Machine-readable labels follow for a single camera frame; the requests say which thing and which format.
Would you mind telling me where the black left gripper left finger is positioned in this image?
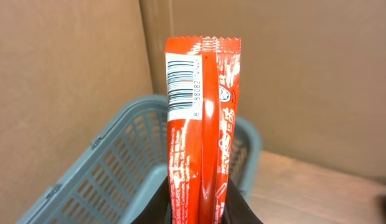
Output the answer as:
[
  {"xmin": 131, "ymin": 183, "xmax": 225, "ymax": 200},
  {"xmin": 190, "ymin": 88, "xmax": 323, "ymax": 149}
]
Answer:
[{"xmin": 131, "ymin": 177, "xmax": 172, "ymax": 224}]

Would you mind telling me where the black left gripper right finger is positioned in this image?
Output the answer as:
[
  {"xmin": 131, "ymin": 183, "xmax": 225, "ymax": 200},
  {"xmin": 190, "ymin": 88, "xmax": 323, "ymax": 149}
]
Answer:
[{"xmin": 221, "ymin": 179, "xmax": 263, "ymax": 224}]

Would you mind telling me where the red snack packet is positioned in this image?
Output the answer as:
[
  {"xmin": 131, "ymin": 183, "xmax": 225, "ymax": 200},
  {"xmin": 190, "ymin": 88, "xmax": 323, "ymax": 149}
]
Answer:
[{"xmin": 164, "ymin": 36, "xmax": 242, "ymax": 224}]

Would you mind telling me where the grey plastic shopping basket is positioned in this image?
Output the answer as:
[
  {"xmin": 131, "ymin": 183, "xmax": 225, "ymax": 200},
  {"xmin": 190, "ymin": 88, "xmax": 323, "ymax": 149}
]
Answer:
[{"xmin": 14, "ymin": 95, "xmax": 263, "ymax": 224}]

